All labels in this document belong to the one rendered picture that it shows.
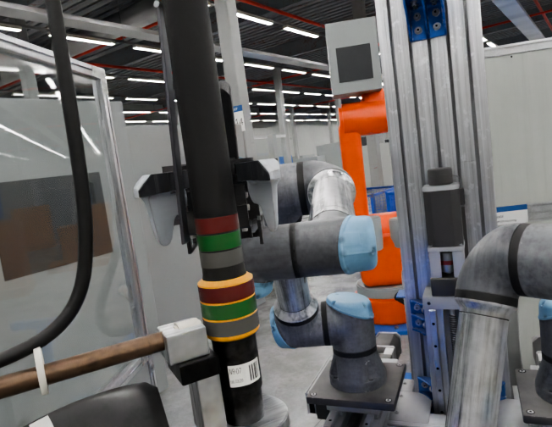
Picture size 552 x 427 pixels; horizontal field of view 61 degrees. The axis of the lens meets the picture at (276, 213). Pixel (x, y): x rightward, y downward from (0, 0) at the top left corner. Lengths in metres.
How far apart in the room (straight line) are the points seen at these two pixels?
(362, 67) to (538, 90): 2.32
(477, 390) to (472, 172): 0.63
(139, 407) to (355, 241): 0.31
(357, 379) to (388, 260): 3.17
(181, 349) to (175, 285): 4.12
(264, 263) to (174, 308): 3.90
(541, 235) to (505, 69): 1.54
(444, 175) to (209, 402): 0.96
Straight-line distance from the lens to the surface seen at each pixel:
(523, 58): 2.30
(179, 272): 4.50
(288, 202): 0.97
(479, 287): 0.82
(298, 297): 1.17
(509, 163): 2.26
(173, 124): 0.37
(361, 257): 0.60
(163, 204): 0.39
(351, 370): 1.27
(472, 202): 1.31
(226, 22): 7.57
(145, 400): 0.55
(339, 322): 1.23
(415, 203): 1.31
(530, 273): 0.79
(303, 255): 0.60
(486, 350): 0.83
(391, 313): 4.46
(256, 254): 0.61
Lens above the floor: 1.64
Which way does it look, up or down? 6 degrees down
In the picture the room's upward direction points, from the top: 8 degrees counter-clockwise
